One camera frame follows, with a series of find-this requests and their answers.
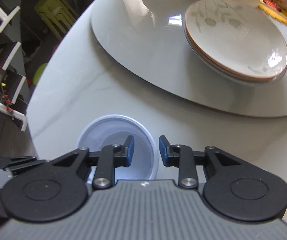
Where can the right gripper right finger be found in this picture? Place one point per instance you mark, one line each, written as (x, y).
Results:
(183, 157)

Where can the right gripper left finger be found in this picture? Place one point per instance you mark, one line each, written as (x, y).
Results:
(107, 160)

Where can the white leaf plate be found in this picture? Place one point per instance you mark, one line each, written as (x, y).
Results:
(232, 78)
(237, 36)

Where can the white flower plate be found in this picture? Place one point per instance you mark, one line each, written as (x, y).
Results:
(226, 70)

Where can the green round seat stool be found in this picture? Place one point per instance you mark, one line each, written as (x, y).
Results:
(39, 73)

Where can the grey round turntable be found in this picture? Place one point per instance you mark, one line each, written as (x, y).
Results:
(147, 38)

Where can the stacked green plastic stools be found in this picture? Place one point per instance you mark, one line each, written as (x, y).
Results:
(58, 15)

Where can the yellow sunflower coaster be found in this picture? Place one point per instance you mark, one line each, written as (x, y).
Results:
(268, 7)

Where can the white zigzag wall shelf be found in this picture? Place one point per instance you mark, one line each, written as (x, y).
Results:
(11, 60)

